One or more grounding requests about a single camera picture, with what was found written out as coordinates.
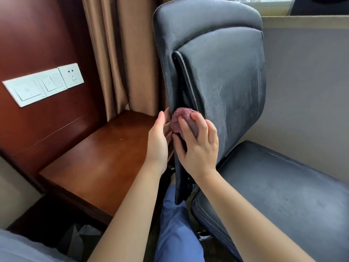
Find person's right hand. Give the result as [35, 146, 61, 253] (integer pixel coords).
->
[172, 112, 220, 183]

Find person's left hand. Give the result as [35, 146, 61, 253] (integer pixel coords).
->
[144, 107, 173, 176]

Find pink cleaning cloth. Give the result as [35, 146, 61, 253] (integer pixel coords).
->
[169, 107, 202, 139]

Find black leather chair backrest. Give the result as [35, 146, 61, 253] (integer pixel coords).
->
[152, 0, 267, 206]

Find person's left forearm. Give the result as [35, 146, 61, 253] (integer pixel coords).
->
[87, 162, 164, 262]

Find brown wooden nightstand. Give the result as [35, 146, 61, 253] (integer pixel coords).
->
[38, 110, 175, 227]

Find blue trousers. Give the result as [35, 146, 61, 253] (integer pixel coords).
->
[153, 185, 205, 262]

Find beige curtain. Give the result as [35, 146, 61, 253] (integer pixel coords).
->
[81, 0, 175, 122]

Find white plastic bag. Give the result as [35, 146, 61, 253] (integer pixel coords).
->
[56, 223, 102, 262]

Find beige window sill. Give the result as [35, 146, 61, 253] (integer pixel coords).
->
[260, 15, 349, 30]

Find black tissue box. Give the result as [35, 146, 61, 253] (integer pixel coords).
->
[290, 0, 349, 16]

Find white small wall switch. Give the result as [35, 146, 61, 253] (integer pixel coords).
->
[37, 68, 68, 97]

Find white wide wall switch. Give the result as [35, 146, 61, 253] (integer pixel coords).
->
[2, 76, 47, 108]

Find dark wooden wall panel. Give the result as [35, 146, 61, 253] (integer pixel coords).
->
[0, 0, 107, 194]

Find grey window frame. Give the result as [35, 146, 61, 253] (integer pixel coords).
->
[215, 0, 296, 17]

